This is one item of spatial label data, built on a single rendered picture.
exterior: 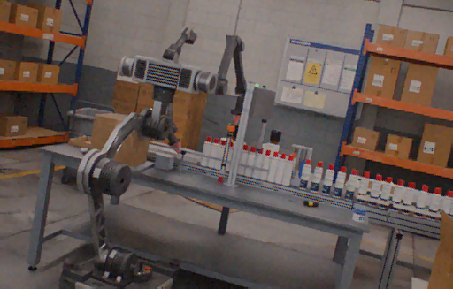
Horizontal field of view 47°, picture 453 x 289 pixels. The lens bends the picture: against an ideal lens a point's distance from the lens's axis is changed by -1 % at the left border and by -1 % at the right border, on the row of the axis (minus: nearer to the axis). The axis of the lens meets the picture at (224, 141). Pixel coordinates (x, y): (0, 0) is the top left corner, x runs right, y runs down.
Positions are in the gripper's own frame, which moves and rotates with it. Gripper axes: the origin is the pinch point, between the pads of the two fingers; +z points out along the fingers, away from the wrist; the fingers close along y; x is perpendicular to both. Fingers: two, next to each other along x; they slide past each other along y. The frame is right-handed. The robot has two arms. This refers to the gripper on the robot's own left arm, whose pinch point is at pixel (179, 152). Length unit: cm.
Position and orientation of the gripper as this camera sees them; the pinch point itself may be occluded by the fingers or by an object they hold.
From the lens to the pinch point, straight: 365.5
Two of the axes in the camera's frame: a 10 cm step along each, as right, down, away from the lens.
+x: -8.6, 4.5, 2.4
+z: 4.5, 8.9, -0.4
